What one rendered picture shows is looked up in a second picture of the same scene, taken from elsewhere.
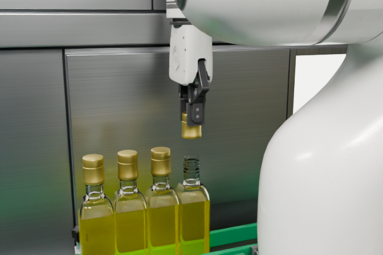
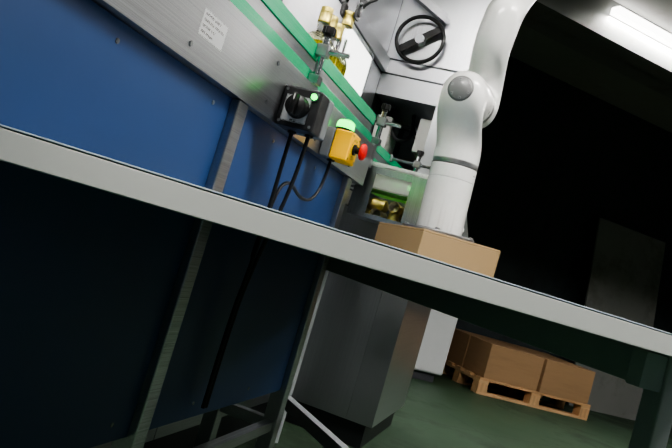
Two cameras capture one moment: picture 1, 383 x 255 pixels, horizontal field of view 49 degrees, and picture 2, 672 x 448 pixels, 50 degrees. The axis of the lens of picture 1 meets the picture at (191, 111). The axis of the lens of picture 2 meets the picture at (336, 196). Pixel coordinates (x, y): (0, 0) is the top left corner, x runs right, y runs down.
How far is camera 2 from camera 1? 1.84 m
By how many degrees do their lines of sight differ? 55
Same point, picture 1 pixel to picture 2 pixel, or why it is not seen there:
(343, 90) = not seen: outside the picture
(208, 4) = not seen: outside the picture
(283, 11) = not seen: outside the picture
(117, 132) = (294, 8)
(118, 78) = not seen: outside the picture
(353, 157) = (522, 7)
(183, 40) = not seen: outside the picture
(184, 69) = not seen: outside the picture
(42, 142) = not seen: outside the picture
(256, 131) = not seen: hidden behind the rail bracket
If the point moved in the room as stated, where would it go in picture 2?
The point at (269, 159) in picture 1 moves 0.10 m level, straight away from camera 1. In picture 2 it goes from (500, 4) to (469, 6)
